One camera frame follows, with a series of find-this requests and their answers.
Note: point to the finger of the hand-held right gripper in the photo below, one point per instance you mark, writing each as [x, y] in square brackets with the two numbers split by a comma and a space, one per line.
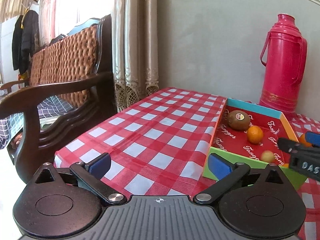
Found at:
[295, 145]
[313, 139]

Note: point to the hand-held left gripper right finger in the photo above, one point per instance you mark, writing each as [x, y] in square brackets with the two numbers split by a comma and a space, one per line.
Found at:
[219, 167]

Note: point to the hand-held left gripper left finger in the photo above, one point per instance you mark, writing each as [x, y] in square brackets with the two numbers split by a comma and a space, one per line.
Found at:
[100, 166]

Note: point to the small tan round fruit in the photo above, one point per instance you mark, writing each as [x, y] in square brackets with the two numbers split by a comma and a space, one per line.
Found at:
[268, 156]

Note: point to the colourful cardboard box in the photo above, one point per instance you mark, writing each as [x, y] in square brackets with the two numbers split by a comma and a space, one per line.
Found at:
[265, 127]

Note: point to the brown kiwi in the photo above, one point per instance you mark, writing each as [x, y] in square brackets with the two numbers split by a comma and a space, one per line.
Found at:
[238, 120]

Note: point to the red checkered tablecloth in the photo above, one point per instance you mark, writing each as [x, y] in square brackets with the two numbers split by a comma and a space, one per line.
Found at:
[155, 130]

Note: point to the plaid cloth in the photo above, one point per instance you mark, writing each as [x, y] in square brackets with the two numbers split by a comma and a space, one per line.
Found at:
[53, 106]

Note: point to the red thermos flask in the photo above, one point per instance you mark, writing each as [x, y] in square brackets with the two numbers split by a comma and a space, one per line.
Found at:
[283, 62]

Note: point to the wooden wicker bench sofa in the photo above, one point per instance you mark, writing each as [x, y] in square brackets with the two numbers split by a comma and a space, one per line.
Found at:
[62, 90]

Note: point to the woven rattan chair cushion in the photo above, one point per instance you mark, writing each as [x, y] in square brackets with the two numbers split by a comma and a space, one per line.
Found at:
[67, 62]

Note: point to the beige lace curtain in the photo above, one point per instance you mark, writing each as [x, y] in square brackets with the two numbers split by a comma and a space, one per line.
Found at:
[135, 42]

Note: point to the blue chair back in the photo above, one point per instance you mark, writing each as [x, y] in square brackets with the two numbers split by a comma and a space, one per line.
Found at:
[82, 25]

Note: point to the black jacket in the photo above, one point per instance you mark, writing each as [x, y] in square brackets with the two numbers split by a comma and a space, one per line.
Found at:
[25, 40]

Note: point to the white cabinet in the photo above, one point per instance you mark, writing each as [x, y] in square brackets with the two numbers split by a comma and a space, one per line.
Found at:
[6, 50]

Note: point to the sheer pink curtain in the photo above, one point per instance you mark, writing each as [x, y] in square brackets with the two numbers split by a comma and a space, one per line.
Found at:
[75, 2]

